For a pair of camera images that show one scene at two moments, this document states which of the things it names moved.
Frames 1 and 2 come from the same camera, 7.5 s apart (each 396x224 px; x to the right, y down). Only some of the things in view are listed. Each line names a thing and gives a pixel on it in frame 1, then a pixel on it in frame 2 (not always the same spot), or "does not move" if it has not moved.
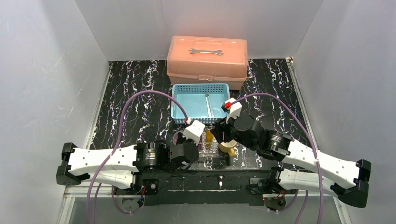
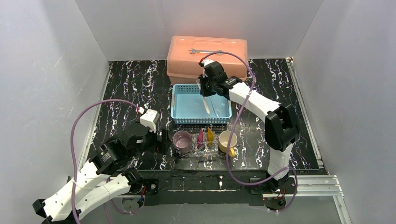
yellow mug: (228, 147) does not move
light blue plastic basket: (202, 102) does not move
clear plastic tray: (209, 151) does not move
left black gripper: (192, 148) → (159, 141)
